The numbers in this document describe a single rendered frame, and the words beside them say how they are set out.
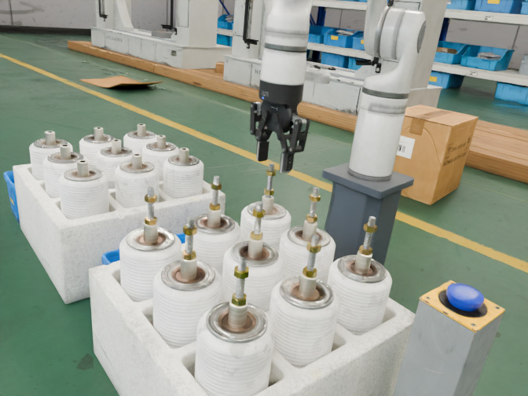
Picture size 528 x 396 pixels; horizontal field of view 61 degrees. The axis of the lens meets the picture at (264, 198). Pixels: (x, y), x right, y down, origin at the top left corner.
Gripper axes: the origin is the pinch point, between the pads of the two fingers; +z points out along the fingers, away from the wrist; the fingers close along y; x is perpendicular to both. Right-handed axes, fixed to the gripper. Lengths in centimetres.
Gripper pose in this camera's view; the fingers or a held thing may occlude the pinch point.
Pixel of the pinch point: (273, 159)
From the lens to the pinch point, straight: 81.2
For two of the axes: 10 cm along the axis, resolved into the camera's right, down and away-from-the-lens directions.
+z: -0.9, 9.1, 4.0
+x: 7.9, -1.8, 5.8
